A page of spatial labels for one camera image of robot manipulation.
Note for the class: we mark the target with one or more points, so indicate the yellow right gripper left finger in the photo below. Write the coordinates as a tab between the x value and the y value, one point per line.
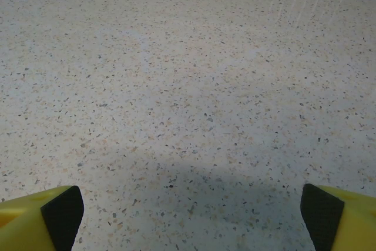
23	227

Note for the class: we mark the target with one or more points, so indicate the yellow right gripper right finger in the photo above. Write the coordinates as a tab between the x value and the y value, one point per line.
352	227

